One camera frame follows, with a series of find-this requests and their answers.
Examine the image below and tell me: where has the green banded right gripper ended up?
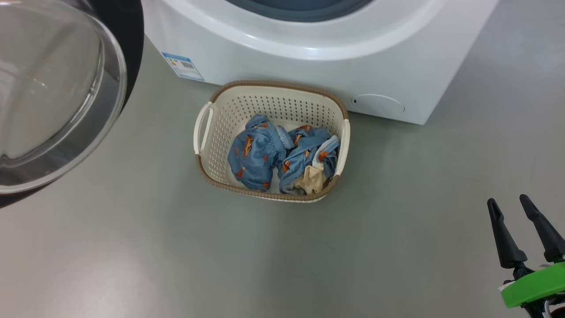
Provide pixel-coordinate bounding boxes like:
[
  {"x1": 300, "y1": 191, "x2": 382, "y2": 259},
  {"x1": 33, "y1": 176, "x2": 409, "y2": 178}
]
[{"x1": 487, "y1": 194, "x2": 565, "y2": 318}]

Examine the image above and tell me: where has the blue garment with beige lining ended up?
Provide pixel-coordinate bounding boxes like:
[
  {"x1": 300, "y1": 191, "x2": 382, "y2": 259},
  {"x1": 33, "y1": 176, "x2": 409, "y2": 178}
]
[{"x1": 277, "y1": 125, "x2": 340, "y2": 195}]

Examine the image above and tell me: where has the blue orange-print garment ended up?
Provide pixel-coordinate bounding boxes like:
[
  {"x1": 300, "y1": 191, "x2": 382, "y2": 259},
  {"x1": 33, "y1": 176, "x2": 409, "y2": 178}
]
[{"x1": 227, "y1": 115, "x2": 294, "y2": 191}]

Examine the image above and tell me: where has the black round glass washer door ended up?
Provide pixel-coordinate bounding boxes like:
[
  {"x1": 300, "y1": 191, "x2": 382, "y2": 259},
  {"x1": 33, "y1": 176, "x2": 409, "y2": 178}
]
[{"x1": 0, "y1": 0, "x2": 145, "y2": 209}]

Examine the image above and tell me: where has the white front-load washing machine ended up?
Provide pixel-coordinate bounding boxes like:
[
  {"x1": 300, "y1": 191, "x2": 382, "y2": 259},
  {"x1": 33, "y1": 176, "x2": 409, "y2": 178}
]
[{"x1": 141, "y1": 0, "x2": 500, "y2": 125}]

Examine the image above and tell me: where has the round white filter cover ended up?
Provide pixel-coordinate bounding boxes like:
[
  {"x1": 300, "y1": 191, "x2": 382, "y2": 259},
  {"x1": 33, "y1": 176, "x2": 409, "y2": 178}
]
[{"x1": 351, "y1": 94, "x2": 405, "y2": 115}]

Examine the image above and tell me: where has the cream perforated laundry basket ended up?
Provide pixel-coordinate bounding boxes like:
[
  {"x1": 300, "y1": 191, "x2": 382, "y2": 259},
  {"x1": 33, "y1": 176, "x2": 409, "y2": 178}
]
[{"x1": 193, "y1": 80, "x2": 351, "y2": 203}]

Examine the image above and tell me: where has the blue energy label sticker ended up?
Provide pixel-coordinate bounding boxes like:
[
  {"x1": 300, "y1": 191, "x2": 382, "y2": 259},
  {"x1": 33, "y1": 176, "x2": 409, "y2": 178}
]
[{"x1": 162, "y1": 52, "x2": 205, "y2": 83}]

